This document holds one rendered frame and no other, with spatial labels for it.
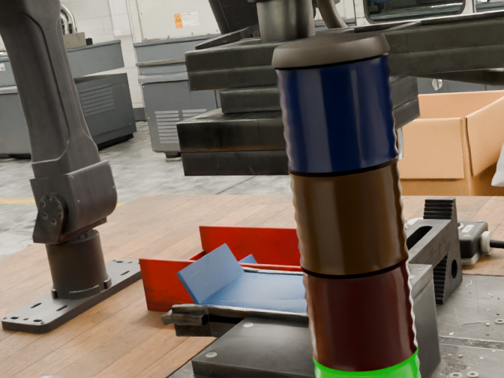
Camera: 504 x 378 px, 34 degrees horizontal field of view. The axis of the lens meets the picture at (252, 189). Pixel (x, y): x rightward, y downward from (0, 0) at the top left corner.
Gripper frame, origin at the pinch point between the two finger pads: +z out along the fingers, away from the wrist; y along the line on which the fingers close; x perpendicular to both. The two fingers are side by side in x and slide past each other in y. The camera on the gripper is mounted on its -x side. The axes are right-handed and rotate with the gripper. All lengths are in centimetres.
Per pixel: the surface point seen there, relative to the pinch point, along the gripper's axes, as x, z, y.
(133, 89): 649, 55, 576
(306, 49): -33, -10, -40
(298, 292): -8.7, 10.1, -17.1
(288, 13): -16.4, -10.0, -16.4
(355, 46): -35, -10, -39
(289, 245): 9.2, 15.5, 4.1
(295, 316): -11.2, 10.0, -21.0
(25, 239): 375, 80, 199
